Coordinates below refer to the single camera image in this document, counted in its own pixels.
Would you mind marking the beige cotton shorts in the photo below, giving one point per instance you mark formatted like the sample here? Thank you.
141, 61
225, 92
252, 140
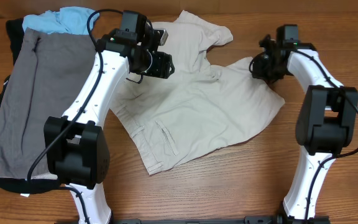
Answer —
201, 107

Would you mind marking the grey shorts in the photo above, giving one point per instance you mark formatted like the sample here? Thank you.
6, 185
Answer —
48, 75

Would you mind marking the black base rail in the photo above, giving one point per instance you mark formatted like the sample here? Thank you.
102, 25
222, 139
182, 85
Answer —
197, 221

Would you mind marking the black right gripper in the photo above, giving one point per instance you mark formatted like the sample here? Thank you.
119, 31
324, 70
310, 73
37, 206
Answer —
257, 71

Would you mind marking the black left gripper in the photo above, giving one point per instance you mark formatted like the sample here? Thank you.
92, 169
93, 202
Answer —
161, 65

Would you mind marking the light blue garment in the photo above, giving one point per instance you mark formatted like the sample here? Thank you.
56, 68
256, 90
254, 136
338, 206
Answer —
70, 20

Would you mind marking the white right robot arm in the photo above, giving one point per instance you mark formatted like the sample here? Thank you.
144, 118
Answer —
324, 126

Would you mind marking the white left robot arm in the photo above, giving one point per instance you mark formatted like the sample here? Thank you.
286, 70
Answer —
76, 148

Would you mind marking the black garment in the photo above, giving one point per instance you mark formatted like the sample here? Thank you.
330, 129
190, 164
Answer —
15, 34

